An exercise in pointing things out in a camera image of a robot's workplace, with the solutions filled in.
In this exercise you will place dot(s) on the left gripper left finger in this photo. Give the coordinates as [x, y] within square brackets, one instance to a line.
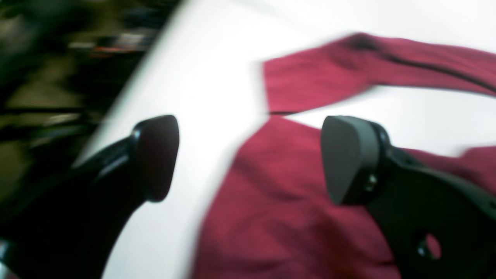
[66, 227]

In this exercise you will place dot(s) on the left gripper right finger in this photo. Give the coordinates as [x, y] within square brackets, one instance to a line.
[438, 226]

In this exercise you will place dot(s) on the dark red t-shirt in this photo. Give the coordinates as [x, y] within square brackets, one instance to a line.
[273, 217]

